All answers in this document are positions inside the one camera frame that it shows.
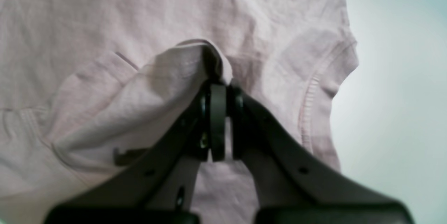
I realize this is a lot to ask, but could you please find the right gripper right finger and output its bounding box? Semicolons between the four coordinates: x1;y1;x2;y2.
227;86;414;224

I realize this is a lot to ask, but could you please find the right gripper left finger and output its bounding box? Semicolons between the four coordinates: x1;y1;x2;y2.
45;81;226;224

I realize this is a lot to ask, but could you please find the pink T-shirt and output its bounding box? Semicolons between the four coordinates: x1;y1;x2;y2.
1;0;359;224

